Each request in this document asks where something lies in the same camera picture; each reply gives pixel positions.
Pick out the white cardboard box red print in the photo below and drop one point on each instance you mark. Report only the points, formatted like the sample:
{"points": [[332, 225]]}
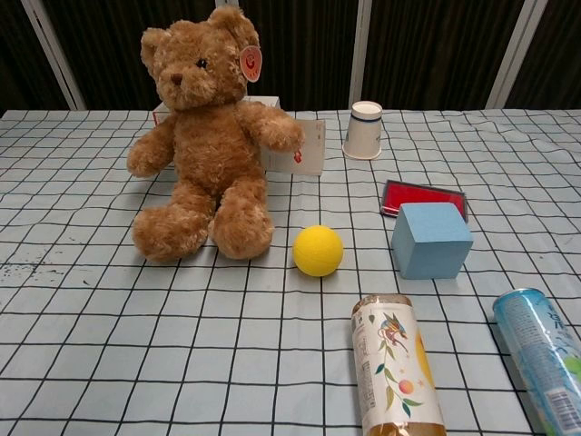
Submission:
{"points": [[265, 103]]}

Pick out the round red paper hang tag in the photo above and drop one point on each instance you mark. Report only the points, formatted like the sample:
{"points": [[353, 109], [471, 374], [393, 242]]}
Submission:
{"points": [[251, 63]]}

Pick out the tea bottle floral label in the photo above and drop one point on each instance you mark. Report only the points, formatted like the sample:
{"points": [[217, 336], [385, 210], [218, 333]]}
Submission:
{"points": [[395, 363]]}

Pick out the white paper cup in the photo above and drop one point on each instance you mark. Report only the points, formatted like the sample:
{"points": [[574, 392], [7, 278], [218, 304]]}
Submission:
{"points": [[361, 134]]}

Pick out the light blue checked tablecloth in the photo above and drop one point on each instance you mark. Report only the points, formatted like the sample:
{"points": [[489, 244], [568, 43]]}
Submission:
{"points": [[136, 340]]}

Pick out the red ink stamp pad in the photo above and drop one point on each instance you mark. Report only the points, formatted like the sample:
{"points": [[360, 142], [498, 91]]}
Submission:
{"points": [[422, 195]]}

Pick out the blue foam cube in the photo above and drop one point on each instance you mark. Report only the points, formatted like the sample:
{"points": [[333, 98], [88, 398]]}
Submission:
{"points": [[431, 245]]}

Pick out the black pleated curtain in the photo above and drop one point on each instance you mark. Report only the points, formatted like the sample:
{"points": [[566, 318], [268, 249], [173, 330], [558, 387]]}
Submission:
{"points": [[431, 45]]}

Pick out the white metal frame bar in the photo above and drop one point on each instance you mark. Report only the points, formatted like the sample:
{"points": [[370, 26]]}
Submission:
{"points": [[59, 63], [359, 54], [232, 2], [510, 59]]}

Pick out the yellow foam ball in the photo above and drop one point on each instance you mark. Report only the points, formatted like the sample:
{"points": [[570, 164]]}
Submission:
{"points": [[318, 250]]}

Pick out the light blue drink can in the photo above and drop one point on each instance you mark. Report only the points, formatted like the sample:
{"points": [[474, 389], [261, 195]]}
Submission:
{"points": [[540, 345]]}

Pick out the brown plush teddy bear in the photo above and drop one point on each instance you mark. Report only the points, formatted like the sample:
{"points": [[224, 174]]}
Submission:
{"points": [[204, 150]]}

